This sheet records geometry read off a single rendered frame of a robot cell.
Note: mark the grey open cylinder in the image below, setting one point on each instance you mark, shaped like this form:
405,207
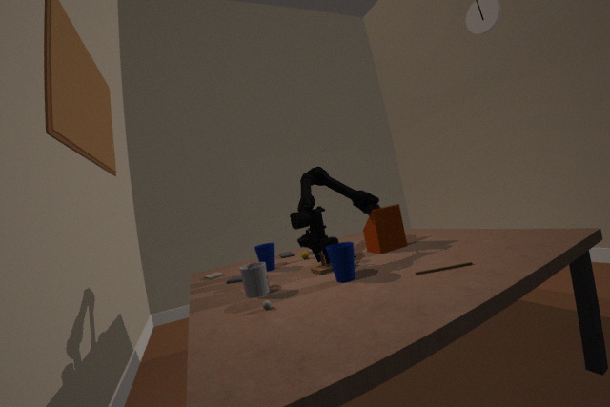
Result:
255,279

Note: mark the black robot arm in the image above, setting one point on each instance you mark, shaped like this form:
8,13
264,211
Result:
307,216

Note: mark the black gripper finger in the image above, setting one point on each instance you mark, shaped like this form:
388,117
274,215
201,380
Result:
327,258
316,250

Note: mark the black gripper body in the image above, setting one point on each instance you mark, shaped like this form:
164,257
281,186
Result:
323,239

